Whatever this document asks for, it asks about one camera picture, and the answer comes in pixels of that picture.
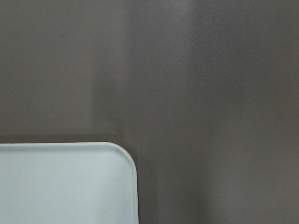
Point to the cream rabbit tray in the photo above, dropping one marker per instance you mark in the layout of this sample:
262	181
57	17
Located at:
67	183

